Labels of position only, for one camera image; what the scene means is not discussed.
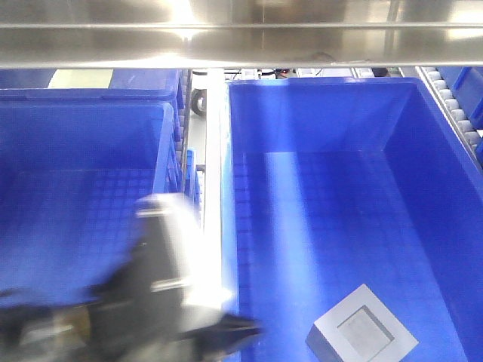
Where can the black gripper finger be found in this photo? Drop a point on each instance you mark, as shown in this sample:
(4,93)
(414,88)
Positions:
(229,334)

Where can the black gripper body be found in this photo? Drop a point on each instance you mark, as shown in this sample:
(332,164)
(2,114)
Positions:
(149,328)

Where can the gray square hollow base block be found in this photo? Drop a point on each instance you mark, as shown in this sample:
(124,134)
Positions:
(360,328)

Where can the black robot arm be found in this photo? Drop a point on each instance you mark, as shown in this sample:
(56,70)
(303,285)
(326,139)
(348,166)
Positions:
(167,257)

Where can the blue bin left of target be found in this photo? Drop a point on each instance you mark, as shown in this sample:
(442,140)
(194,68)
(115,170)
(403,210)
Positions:
(72,173)

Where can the large blue target bin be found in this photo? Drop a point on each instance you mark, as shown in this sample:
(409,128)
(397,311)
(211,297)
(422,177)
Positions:
(341,182)

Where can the blue bin at right edge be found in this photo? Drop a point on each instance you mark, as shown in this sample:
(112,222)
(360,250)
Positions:
(466,85)

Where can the cart caster wheel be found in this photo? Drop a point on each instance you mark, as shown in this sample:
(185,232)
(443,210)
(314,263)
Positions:
(199,102)

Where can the steel shelf beam overhead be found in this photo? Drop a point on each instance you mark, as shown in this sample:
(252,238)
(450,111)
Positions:
(222,34)

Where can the white roller conveyor track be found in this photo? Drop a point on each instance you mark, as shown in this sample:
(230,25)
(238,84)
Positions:
(470,137)

